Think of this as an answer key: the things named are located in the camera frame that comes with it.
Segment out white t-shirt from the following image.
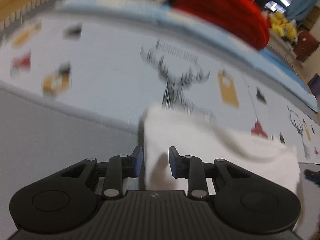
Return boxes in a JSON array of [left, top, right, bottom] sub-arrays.
[[142, 105, 300, 193]]

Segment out printed grey bed sheet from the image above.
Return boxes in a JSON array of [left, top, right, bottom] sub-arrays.
[[1, 12, 319, 239]]

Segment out light blue cloud quilt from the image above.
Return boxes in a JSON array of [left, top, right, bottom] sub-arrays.
[[55, 0, 318, 112]]

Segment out purple box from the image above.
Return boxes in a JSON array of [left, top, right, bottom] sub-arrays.
[[308, 73, 320, 97]]

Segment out red knitted blanket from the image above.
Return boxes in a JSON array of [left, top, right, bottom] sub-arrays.
[[172, 0, 270, 50]]

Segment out dark red cushion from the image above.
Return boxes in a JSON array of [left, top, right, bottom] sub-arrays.
[[293, 30, 319, 62]]

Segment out yellow plush toys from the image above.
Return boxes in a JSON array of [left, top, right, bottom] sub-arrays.
[[268, 11, 298, 42]]

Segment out blue curtain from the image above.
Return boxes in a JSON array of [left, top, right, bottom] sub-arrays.
[[285, 0, 318, 21]]

